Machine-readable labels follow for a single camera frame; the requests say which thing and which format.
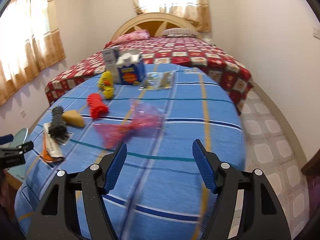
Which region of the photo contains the orange white snack wrapper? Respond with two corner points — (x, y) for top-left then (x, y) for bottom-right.
(41, 123), (73, 163)

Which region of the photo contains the yellow sponge wedge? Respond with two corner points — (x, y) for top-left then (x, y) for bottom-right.
(62, 110), (85, 128)

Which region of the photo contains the pink plastic bag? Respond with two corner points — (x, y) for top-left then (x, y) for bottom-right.
(94, 100), (164, 148)

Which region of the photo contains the red foam net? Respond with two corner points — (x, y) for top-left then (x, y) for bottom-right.
(87, 93), (109, 119)

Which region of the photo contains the light blue trash bin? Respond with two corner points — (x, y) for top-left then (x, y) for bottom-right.
(8, 128), (29, 183)

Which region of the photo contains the blue plaid blanket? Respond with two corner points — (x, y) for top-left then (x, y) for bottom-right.
(15, 64), (245, 239)

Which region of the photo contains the yellow crumpled plastic wrapper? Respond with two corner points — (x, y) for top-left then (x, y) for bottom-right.
(98, 71), (114, 99)

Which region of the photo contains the clear gold packet right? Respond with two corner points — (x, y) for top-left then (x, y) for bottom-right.
(156, 71), (175, 90)

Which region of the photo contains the clear gold packet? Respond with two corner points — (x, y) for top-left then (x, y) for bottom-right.
(139, 72), (161, 90)
(156, 71), (175, 90)

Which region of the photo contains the clear gold packet left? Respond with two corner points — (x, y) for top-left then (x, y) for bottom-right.
(139, 72), (161, 90)

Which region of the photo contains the white far blanket label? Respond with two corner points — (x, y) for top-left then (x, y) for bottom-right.
(184, 69), (199, 75)

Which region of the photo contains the blue milk carton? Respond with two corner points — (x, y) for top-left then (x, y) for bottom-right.
(116, 49), (146, 86)

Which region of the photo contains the left window curtain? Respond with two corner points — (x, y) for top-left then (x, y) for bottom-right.
(1, 0), (66, 104)

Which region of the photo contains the grey white tall carton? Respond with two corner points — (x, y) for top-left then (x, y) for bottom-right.
(101, 46), (120, 83)

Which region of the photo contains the red patterned bed cover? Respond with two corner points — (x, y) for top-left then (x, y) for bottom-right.
(44, 36), (253, 113)

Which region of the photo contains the pink pillow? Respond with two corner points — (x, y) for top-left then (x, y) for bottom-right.
(113, 30), (150, 44)

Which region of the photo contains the striped pillow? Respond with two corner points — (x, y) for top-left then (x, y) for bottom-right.
(161, 28), (199, 37)

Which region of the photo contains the cream wooden headboard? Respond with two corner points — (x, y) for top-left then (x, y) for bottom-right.
(111, 12), (202, 41)

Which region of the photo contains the white wall switch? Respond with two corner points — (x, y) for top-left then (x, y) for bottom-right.
(312, 27), (320, 39)

